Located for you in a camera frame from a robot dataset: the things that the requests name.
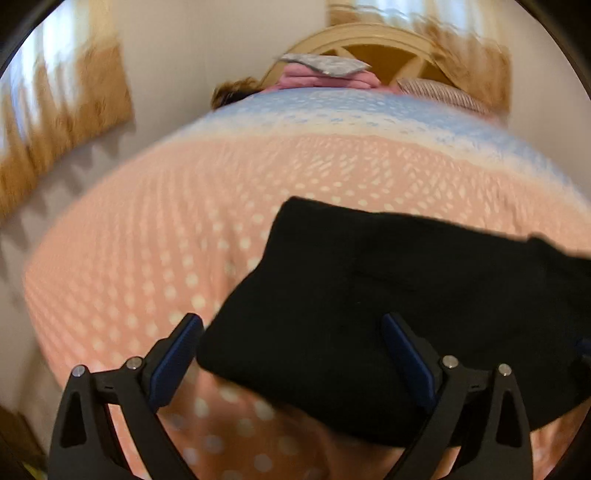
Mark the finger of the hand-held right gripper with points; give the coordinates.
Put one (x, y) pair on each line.
(584, 345)

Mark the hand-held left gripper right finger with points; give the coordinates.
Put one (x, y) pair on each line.
(412, 357)

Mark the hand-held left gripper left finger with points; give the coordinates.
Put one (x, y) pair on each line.
(171, 364)

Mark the black pants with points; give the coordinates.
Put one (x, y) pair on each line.
(369, 300)

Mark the pink dotted bed blanket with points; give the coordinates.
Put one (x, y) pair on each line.
(194, 221)

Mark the striped pillow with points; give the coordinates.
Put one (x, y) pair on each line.
(443, 94)

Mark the brown fuzzy cushion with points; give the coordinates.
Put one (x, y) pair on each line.
(233, 90)

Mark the brown curtain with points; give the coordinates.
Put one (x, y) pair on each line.
(443, 37)
(60, 106)

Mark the pink pillow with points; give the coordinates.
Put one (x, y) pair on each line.
(323, 78)

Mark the grey patterned cloth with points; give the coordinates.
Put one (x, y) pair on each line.
(323, 64)

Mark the wooden headboard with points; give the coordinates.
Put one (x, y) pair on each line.
(369, 50)

